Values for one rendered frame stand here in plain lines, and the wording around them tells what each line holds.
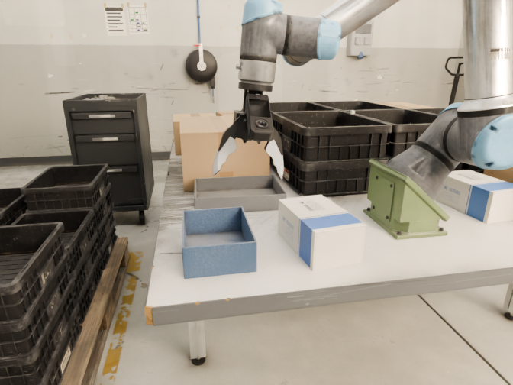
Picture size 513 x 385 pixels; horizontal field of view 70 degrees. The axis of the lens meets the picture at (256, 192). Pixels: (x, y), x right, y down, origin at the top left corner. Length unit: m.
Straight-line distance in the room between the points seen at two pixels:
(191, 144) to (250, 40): 0.55
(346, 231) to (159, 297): 0.39
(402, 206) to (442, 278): 0.19
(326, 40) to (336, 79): 4.18
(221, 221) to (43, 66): 4.06
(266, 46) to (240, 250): 0.40
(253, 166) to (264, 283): 0.61
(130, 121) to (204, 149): 1.41
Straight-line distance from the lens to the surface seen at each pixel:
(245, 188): 1.25
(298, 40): 0.76
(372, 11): 0.95
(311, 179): 1.16
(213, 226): 0.93
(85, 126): 2.65
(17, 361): 1.24
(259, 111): 0.72
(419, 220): 0.98
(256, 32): 0.75
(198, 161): 1.23
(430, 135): 1.01
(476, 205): 1.18
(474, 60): 0.90
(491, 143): 0.87
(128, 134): 2.60
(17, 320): 1.16
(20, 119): 4.96
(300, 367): 1.57
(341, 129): 1.15
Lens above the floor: 1.11
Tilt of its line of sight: 19 degrees down
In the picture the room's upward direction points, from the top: straight up
